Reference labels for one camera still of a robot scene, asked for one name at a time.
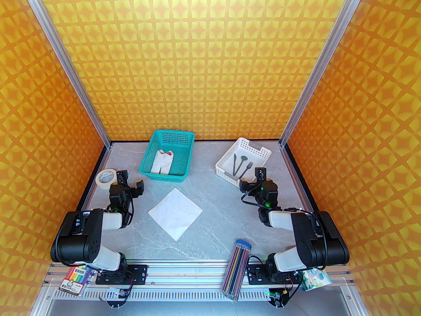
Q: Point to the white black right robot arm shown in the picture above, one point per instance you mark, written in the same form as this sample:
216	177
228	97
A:
322	242

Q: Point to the white paper napkin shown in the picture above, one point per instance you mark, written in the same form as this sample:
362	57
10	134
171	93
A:
174	214

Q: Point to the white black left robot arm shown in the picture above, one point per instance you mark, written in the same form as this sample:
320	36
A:
79	239

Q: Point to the white box of coloured markers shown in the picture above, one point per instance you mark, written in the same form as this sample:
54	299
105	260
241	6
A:
75	280

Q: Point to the clear case of coloured pencils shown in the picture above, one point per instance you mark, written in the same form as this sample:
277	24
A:
236	268

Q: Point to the aluminium frame post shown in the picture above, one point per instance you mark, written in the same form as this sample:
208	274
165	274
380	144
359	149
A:
323	61
66	64

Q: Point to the folded white napkin bundle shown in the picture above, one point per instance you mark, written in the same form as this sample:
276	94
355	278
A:
156	166
166	165

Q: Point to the cream masking tape roll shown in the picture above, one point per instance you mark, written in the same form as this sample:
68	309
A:
105	186

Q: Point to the white plastic basket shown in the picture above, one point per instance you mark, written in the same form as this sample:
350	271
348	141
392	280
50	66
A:
227	166

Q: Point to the aluminium mounting rail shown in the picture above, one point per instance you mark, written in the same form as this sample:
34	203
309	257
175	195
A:
190	272

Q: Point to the green plastic spoon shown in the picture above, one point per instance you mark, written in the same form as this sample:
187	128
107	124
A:
245	158

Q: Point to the patterned tissue pack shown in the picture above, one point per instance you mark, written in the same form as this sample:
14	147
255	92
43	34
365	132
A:
315	280

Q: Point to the teal plastic mesh basket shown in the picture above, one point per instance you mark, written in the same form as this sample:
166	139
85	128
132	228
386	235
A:
179	163

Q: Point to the small electronics board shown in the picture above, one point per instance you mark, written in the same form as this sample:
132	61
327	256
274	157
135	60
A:
275	296
122	294

